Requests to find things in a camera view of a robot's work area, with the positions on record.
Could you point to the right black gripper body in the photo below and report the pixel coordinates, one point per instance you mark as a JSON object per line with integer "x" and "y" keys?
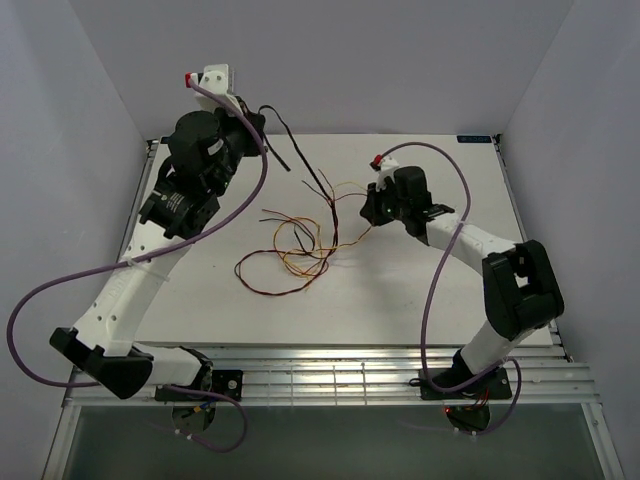
{"x": 386, "y": 207}

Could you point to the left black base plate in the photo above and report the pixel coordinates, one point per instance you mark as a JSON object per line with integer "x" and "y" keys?
{"x": 225, "y": 382}

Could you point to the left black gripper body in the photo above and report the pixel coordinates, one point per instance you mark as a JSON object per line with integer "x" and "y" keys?
{"x": 238, "y": 142}

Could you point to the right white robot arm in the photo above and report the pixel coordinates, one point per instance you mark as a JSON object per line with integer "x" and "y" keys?
{"x": 520, "y": 290}

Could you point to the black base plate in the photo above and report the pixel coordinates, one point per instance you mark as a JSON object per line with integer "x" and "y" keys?
{"x": 494, "y": 386}
{"x": 225, "y": 382}

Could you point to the aluminium rail frame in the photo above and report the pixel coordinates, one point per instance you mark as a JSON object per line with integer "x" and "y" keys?
{"x": 350, "y": 338}

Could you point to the right blue label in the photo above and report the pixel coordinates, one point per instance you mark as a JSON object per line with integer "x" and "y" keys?
{"x": 474, "y": 139}

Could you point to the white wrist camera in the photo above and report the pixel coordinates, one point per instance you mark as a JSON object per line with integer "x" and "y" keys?
{"x": 384, "y": 166}
{"x": 216, "y": 79}

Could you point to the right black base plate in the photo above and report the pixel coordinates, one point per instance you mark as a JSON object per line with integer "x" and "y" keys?
{"x": 494, "y": 386}

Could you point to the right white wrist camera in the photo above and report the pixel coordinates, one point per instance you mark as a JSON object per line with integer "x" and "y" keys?
{"x": 384, "y": 166}

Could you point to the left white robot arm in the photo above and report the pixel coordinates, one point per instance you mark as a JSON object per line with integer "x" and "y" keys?
{"x": 102, "y": 342}

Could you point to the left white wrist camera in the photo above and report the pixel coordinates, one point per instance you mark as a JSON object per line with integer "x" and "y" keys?
{"x": 216, "y": 79}

